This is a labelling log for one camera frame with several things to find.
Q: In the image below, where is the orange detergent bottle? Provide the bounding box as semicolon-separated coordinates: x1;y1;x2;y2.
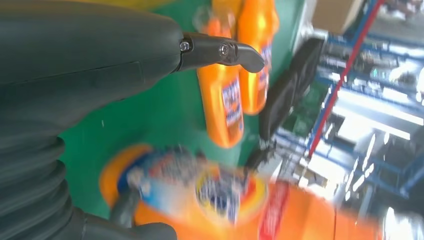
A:
236;0;280;116
99;144;385;240
193;4;246;149

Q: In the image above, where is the black foam lined case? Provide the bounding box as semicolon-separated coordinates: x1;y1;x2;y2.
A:
258;37;327;142

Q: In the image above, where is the brown cardboard box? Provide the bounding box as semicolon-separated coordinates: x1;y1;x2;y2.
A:
311;0;365;36

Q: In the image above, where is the red pole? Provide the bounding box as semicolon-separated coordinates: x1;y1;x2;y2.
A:
306;0;387;160

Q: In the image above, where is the blue metal rack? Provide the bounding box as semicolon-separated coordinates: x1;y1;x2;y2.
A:
274;0;424;200

